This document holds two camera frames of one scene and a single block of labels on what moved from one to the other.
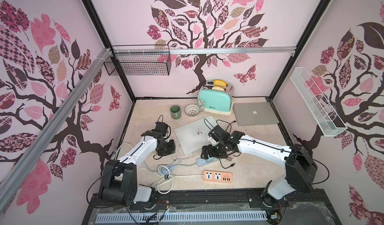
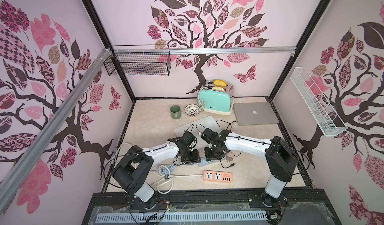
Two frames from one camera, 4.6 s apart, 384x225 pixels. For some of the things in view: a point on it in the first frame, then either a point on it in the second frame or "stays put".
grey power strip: [201, 162] stays put
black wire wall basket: [139, 60] stays put
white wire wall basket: [329, 122] stays put
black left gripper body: [166, 148] -> [188, 157]
